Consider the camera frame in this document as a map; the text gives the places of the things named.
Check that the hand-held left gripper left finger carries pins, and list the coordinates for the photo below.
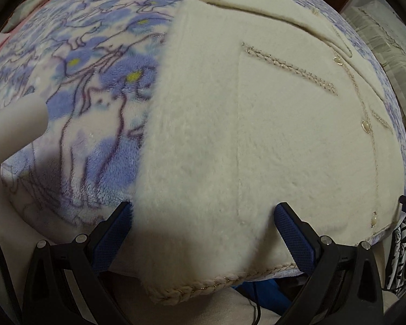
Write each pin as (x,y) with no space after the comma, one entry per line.
(115,233)

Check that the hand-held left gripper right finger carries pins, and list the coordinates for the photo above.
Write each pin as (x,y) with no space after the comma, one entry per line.
(291,233)

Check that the white fluffy cardigan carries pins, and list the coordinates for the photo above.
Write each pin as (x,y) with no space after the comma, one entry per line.
(257,135)

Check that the black and white printed cloth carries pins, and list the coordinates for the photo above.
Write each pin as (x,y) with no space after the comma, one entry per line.
(401,257)

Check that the blue cloth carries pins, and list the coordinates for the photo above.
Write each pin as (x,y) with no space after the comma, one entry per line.
(267,294)

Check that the blue floral fleece blanket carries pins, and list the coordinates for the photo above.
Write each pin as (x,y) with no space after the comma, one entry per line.
(88,91)

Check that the lace covered furniture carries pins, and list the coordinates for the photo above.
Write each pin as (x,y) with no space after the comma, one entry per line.
(385,40)

